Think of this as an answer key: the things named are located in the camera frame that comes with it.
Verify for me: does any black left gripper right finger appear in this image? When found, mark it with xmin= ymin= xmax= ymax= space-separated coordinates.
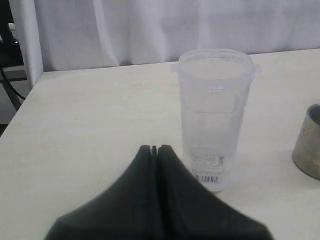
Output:
xmin=156 ymin=145 xmax=273 ymax=240

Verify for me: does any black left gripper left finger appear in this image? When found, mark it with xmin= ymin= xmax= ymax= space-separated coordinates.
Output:
xmin=45 ymin=145 xmax=157 ymax=240

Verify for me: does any clear plastic measuring cup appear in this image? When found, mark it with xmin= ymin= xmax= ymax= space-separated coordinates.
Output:
xmin=171 ymin=49 xmax=260 ymax=192

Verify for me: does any stainless steel cup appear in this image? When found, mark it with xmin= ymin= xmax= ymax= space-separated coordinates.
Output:
xmin=292 ymin=104 xmax=320 ymax=180

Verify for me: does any white backdrop curtain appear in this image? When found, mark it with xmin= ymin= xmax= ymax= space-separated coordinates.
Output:
xmin=9 ymin=0 xmax=320 ymax=85

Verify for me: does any black cable behind table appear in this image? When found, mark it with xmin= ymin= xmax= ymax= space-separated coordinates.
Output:
xmin=0 ymin=65 xmax=26 ymax=111

